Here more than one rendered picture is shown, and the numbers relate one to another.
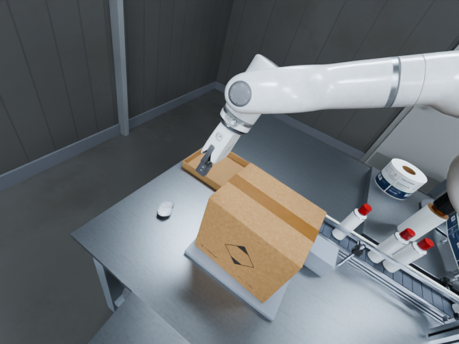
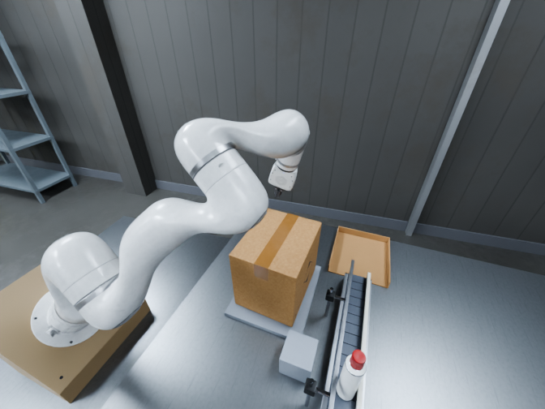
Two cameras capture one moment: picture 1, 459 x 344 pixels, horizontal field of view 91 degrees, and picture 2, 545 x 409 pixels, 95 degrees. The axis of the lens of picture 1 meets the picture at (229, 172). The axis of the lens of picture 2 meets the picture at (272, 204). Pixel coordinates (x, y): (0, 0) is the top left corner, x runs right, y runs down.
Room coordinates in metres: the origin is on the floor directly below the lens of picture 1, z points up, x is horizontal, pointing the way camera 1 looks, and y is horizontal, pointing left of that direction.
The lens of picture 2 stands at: (0.47, -0.83, 1.73)
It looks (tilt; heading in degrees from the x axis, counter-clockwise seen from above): 34 degrees down; 92
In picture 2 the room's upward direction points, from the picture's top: straight up
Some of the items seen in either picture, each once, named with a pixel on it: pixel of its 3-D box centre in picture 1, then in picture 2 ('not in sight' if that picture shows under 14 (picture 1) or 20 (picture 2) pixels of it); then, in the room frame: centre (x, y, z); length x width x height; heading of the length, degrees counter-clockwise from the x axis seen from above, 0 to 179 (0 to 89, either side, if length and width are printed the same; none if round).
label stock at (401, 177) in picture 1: (399, 179); not in sight; (1.20, -0.96, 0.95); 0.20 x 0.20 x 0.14
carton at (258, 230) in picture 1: (256, 229); (278, 263); (0.47, -0.15, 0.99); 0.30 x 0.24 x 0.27; 68
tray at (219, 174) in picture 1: (221, 167); (360, 253); (0.87, 0.05, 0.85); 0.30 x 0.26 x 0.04; 71
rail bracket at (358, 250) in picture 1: (351, 251); (316, 396); (0.59, -0.56, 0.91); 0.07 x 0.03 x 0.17; 161
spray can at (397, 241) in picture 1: (390, 245); not in sight; (0.62, -0.69, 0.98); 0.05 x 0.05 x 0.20
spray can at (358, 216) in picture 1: (351, 222); (351, 374); (0.67, -0.53, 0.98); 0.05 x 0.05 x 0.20
